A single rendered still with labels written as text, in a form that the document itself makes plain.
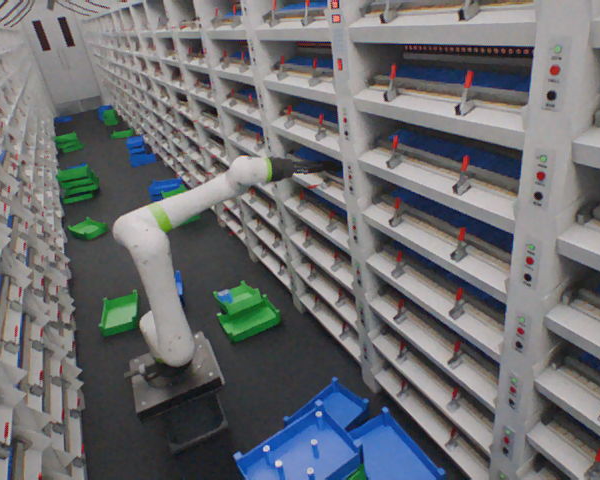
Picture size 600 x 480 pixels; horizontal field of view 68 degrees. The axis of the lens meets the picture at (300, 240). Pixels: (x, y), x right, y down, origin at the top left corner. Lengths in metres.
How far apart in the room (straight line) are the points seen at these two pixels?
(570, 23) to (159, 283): 1.24
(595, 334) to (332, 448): 0.77
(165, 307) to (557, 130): 1.20
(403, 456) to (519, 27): 1.32
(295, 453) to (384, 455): 0.39
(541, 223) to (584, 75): 0.29
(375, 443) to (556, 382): 0.73
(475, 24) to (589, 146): 0.33
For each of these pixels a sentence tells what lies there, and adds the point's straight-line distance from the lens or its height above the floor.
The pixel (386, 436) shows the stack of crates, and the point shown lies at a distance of 1.76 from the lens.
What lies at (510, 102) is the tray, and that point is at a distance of 1.10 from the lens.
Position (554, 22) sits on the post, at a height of 1.47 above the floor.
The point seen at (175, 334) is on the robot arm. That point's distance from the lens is 1.61.
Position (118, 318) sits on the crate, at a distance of 2.98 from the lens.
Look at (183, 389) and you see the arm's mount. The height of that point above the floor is 0.34.
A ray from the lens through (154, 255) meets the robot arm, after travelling 1.45.
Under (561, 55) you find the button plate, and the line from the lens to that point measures 0.93.
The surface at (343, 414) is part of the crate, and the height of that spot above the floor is 0.00.
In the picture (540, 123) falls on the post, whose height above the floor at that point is 1.30.
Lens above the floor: 1.57
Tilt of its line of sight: 28 degrees down
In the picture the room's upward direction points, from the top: 9 degrees counter-clockwise
